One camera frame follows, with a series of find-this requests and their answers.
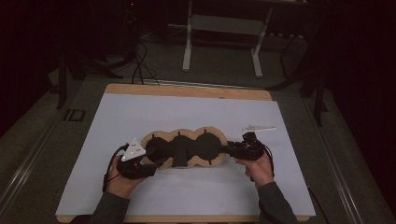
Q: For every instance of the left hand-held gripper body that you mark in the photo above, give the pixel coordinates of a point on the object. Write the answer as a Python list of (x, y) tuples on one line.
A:
[(134, 168)]

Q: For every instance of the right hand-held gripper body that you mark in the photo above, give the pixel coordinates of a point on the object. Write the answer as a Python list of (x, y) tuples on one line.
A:
[(249, 149)]

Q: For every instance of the wooden tray with black wells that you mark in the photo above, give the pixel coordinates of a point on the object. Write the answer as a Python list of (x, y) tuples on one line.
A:
[(205, 146)]

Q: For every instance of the person's left hand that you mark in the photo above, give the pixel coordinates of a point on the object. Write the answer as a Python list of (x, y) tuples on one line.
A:
[(120, 185)]

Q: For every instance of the person's right hand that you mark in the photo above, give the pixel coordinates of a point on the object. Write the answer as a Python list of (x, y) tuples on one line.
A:
[(258, 171)]

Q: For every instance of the white table sheet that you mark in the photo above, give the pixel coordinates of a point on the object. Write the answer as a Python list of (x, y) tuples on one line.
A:
[(186, 193)]

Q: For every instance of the black stand legs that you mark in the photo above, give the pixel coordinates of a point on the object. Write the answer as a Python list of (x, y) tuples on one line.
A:
[(63, 81), (319, 93)]

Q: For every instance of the white metal stand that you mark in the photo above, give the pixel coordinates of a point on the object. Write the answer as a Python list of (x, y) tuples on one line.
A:
[(224, 25)]

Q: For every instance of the black floor bracket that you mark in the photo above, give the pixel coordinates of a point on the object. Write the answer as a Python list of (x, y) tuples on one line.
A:
[(74, 115)]

